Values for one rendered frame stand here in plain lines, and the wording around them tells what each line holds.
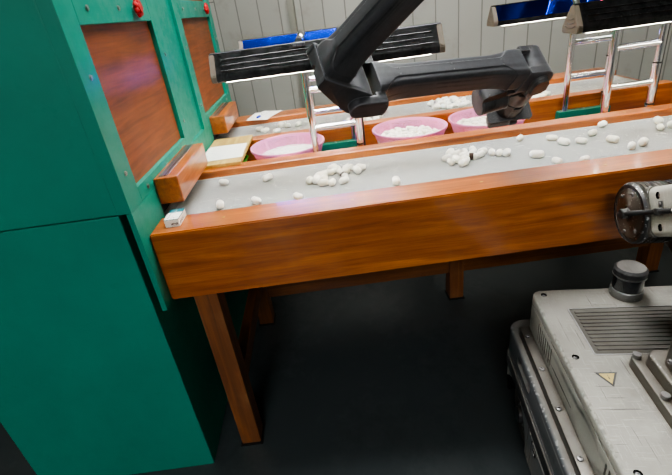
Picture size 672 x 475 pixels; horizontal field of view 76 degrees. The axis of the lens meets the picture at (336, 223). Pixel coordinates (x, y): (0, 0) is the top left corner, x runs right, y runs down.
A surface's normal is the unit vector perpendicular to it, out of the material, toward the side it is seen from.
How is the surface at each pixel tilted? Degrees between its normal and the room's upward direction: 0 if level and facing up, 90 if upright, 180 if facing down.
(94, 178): 90
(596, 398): 0
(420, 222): 90
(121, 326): 90
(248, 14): 90
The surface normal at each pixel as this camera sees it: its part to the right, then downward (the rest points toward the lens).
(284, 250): 0.06, 0.44
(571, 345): -0.11, -0.89
